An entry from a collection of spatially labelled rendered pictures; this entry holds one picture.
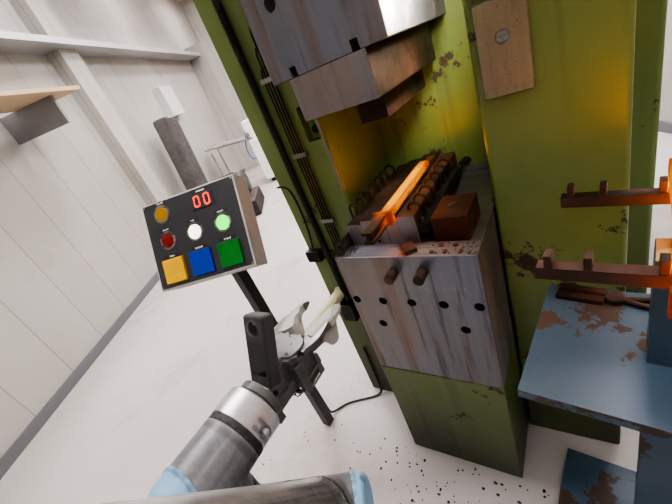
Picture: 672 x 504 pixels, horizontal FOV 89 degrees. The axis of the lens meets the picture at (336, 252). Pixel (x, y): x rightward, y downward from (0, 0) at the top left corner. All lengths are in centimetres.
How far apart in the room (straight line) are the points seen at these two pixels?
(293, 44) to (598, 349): 84
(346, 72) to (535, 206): 53
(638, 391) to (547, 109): 53
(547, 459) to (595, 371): 81
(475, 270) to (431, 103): 63
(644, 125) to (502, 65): 63
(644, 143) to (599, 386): 83
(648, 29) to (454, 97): 47
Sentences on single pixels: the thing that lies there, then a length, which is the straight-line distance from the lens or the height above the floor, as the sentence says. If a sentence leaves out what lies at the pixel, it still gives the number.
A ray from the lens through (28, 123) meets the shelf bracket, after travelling 396.
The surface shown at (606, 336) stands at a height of 77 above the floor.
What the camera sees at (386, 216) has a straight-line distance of 86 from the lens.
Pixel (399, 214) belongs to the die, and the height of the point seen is 99.
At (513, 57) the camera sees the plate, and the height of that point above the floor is 125.
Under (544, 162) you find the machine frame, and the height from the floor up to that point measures 102.
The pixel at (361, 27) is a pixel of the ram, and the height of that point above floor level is 140.
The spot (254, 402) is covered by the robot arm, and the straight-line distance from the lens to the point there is 53.
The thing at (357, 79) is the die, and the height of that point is 132.
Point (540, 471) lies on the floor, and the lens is 152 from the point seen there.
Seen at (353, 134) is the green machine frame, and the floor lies 115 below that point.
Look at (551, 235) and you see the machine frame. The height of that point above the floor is 83.
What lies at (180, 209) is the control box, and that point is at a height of 116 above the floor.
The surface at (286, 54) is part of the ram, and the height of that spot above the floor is 141.
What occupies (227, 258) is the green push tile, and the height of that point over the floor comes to 100.
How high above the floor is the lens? 136
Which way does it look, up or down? 27 degrees down
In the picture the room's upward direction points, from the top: 23 degrees counter-clockwise
